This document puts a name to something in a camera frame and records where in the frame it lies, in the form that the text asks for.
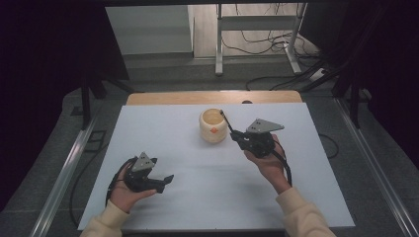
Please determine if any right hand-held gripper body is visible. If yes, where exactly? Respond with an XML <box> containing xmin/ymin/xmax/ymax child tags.
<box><xmin>239</xmin><ymin>118</ymin><xmax>286</xmax><ymax>159</ymax></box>

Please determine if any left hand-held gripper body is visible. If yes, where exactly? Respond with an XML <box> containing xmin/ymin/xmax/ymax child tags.
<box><xmin>124</xmin><ymin>151</ymin><xmax>166</xmax><ymax>195</ymax></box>

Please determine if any black pen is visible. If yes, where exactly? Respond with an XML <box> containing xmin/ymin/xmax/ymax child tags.
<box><xmin>218</xmin><ymin>109</ymin><xmax>236</xmax><ymax>133</ymax></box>

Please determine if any cream pen holder cup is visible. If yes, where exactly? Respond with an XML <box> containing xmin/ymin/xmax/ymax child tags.
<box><xmin>198</xmin><ymin>108</ymin><xmax>229</xmax><ymax>144</ymax></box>

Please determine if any person's left hand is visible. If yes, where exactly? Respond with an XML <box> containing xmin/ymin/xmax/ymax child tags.
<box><xmin>109</xmin><ymin>163</ymin><xmax>159</xmax><ymax>214</ymax></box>

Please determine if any person's right hand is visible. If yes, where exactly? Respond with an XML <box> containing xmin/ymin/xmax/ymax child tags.
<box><xmin>243</xmin><ymin>132</ymin><xmax>293</xmax><ymax>196</ymax></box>

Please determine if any white table mat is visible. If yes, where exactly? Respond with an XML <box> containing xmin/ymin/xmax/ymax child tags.
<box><xmin>77</xmin><ymin>102</ymin><xmax>356</xmax><ymax>232</ymax></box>

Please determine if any black stand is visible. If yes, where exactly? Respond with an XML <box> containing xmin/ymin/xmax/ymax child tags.
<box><xmin>331</xmin><ymin>64</ymin><xmax>363</xmax><ymax>130</ymax></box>
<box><xmin>79</xmin><ymin>64</ymin><xmax>136</xmax><ymax>130</ymax></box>

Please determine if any white power strip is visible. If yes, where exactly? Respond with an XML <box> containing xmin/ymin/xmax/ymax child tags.
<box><xmin>308</xmin><ymin>67</ymin><xmax>327</xmax><ymax>82</ymax></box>

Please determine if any white cabinet panel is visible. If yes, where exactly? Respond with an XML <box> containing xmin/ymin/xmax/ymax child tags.
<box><xmin>105</xmin><ymin>4</ymin><xmax>195</xmax><ymax>56</ymax></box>

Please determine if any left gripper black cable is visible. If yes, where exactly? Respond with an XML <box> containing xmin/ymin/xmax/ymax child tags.
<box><xmin>105</xmin><ymin>156</ymin><xmax>138</xmax><ymax>207</ymax></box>

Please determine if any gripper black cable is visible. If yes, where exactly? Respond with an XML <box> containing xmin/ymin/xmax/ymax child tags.
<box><xmin>105</xmin><ymin>156</ymin><xmax>138</xmax><ymax>207</ymax></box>
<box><xmin>271</xmin><ymin>138</ymin><xmax>293</xmax><ymax>188</ymax></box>

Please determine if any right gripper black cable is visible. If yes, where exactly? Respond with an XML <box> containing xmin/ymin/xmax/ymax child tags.
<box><xmin>271</xmin><ymin>138</ymin><xmax>293</xmax><ymax>188</ymax></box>

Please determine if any black floor cable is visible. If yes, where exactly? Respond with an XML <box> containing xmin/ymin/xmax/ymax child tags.
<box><xmin>317</xmin><ymin>132</ymin><xmax>340</xmax><ymax>160</ymax></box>
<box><xmin>68</xmin><ymin>143</ymin><xmax>111</xmax><ymax>229</ymax></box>

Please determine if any metal floor rail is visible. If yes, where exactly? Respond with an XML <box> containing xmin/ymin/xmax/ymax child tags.
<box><xmin>333</xmin><ymin>98</ymin><xmax>419</xmax><ymax>237</ymax></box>
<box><xmin>29</xmin><ymin>118</ymin><xmax>101</xmax><ymax>237</ymax></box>

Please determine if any tangle of black cables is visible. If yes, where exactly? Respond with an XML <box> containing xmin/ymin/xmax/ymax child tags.
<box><xmin>220</xmin><ymin>3</ymin><xmax>323</xmax><ymax>57</ymax></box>

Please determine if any white desk frame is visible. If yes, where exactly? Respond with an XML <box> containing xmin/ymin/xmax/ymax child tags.
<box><xmin>214</xmin><ymin>3</ymin><xmax>309</xmax><ymax>78</ymax></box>

